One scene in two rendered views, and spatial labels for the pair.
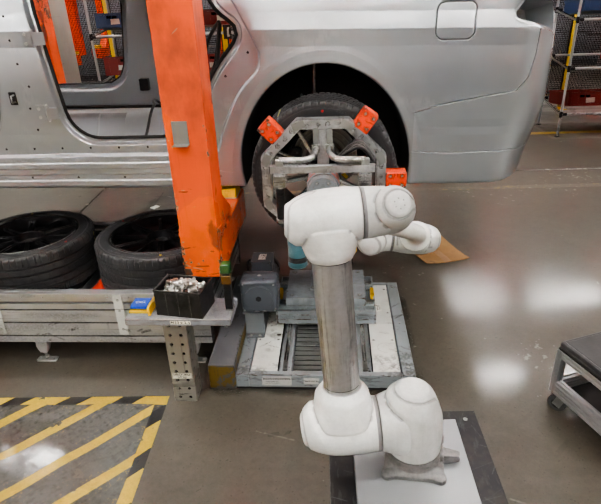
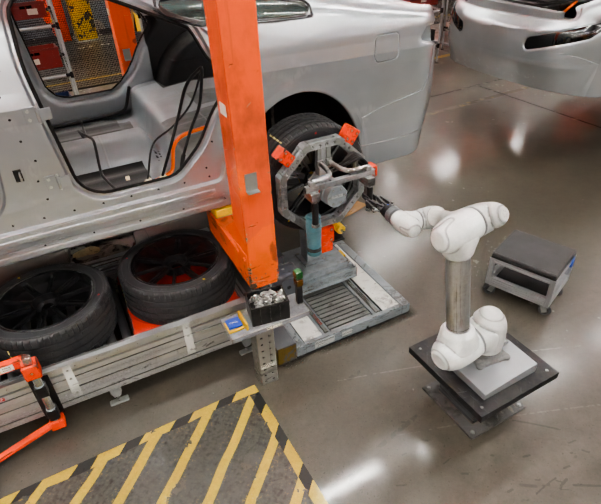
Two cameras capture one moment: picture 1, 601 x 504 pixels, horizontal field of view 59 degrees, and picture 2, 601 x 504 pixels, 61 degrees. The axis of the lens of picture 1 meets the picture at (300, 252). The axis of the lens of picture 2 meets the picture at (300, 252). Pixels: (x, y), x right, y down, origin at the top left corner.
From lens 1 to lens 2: 143 cm
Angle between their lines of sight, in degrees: 27
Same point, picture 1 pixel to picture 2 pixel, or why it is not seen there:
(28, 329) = (103, 382)
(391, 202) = (501, 214)
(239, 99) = not seen: hidden behind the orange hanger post
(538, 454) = not seen: hidden behind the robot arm
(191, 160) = (258, 200)
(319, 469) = (397, 385)
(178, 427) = (283, 402)
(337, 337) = (466, 299)
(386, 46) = (343, 72)
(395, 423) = (491, 336)
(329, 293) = (464, 275)
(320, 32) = (297, 69)
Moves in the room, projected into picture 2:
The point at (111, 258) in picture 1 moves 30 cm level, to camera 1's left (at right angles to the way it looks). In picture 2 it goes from (162, 295) to (105, 317)
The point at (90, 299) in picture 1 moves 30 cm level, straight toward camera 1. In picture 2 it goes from (162, 335) to (204, 358)
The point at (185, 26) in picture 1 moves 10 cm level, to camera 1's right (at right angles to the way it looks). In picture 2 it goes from (257, 99) to (278, 94)
